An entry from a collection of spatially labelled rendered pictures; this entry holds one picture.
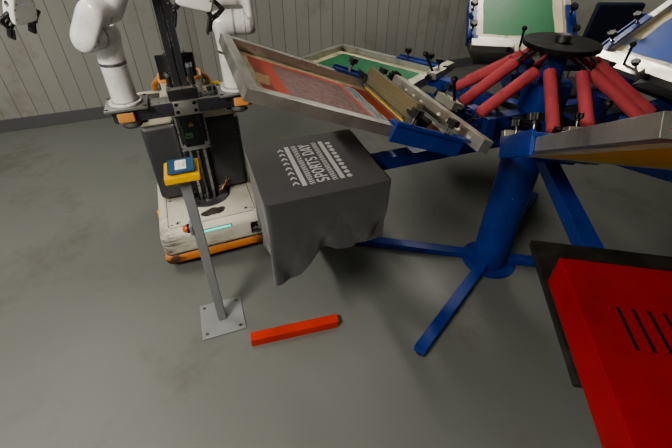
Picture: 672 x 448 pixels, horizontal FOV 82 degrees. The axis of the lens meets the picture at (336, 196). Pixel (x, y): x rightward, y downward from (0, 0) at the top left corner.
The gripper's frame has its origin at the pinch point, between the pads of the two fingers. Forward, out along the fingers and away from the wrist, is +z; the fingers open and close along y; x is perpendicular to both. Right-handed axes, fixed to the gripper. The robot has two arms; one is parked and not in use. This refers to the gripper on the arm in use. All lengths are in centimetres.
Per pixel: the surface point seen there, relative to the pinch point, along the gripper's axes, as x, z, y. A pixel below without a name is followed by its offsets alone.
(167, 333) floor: -12, 155, -3
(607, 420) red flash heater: 116, 25, -64
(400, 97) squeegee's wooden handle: 9, 7, -72
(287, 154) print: -9, 44, -42
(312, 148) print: -10, 40, -53
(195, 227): -10, 83, -10
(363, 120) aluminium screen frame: 29, 10, -49
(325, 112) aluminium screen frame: 29.0, 9.3, -35.9
